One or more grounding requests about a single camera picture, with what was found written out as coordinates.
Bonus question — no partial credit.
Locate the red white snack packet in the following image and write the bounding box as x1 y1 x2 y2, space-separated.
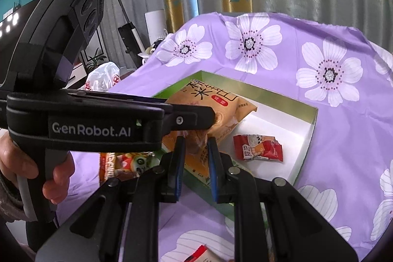
184 245 224 262

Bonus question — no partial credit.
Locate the person's left hand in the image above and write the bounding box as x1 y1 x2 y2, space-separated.
1 131 75 205

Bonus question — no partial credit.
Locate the green cardboard box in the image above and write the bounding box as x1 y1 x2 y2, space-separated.
151 70 319 221

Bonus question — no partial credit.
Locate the black floor stand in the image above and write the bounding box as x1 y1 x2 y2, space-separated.
117 0 145 68

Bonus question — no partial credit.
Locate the purple floral tablecloth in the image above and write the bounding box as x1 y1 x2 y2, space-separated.
55 11 393 262

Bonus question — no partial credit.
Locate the white plastic bag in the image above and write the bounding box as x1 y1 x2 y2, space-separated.
80 62 121 92

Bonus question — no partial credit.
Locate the red bubble tea snack packet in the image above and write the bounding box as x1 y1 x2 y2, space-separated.
233 134 283 162

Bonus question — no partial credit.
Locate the large orange rice snack bag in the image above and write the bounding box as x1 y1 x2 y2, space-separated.
163 79 257 186

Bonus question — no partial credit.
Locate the cartoon animal snack packet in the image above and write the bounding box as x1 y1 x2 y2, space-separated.
98 152 159 185

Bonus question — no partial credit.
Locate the black camera module on left gripper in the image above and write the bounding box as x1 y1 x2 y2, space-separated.
1 0 105 93

